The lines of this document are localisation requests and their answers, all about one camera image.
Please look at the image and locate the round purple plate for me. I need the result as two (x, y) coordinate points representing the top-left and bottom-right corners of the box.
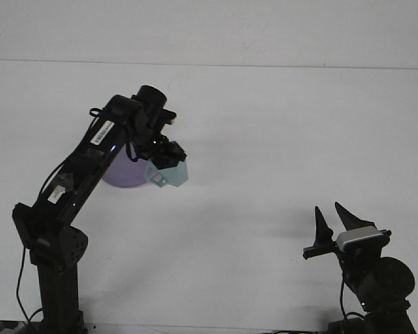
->
(102, 148), (150, 189)

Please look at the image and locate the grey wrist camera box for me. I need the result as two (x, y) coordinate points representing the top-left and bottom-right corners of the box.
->
(335, 225), (386, 253)

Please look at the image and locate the pale blue hexagonal cup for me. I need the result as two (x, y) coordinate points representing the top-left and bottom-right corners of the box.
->
(144, 140), (189, 189)

